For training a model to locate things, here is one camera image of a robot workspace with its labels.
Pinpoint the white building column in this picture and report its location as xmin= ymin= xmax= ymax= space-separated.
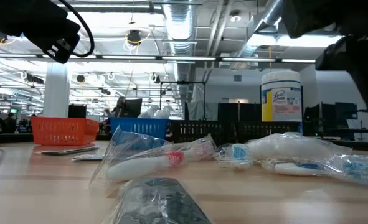
xmin=42 ymin=62 xmax=72 ymax=118

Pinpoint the orange plastic basket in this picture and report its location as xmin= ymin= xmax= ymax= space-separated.
xmin=30 ymin=116 xmax=100 ymax=146

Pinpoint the black desk monitor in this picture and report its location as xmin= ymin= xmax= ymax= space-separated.
xmin=334 ymin=101 xmax=359 ymax=121

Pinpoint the bag of white cotton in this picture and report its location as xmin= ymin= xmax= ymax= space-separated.
xmin=154 ymin=105 xmax=174 ymax=119
xmin=138 ymin=105 xmax=160 ymax=119

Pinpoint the overhead light strip bar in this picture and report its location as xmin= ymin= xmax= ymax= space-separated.
xmin=0 ymin=52 xmax=317 ymax=65

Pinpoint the dark grey partition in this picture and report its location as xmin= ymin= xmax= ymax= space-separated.
xmin=184 ymin=101 xmax=262 ymax=122

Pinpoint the person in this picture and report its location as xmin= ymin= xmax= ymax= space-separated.
xmin=3 ymin=112 xmax=17 ymax=134

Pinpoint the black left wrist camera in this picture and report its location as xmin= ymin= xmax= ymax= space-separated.
xmin=43 ymin=19 xmax=81 ymax=65

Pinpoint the bagged white blue toothbrush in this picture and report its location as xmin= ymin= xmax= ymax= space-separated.
xmin=260 ymin=157 xmax=329 ymax=177

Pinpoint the bagged red white toothbrush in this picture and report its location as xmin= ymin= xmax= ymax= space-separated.
xmin=89 ymin=134 xmax=218 ymax=189

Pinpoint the blue plastic basket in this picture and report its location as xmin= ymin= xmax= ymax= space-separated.
xmin=110 ymin=117 xmax=170 ymax=141

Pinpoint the black aluminium table frame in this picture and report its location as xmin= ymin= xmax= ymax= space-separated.
xmin=0 ymin=133 xmax=368 ymax=154

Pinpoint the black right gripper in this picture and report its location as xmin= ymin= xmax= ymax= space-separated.
xmin=281 ymin=0 xmax=368 ymax=124

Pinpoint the bagged grey comb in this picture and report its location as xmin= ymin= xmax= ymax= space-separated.
xmin=40 ymin=146 xmax=101 ymax=156

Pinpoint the silver ventilation duct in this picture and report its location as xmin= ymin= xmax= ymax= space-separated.
xmin=230 ymin=0 xmax=298 ymax=70
xmin=162 ymin=0 xmax=199 ymax=108

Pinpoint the black monitor back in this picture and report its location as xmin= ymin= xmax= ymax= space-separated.
xmin=67 ymin=104 xmax=87 ymax=119

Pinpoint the Lysol wipes canister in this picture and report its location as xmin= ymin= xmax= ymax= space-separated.
xmin=260 ymin=70 xmax=303 ymax=123

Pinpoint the small bagged blue floss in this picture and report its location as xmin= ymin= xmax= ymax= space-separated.
xmin=214 ymin=142 xmax=257 ymax=169

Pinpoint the bag of cotton swabs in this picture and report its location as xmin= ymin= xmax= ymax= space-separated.
xmin=245 ymin=132 xmax=353 ymax=163

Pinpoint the black computer monitor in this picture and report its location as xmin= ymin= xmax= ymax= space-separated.
xmin=115 ymin=98 xmax=143 ymax=118

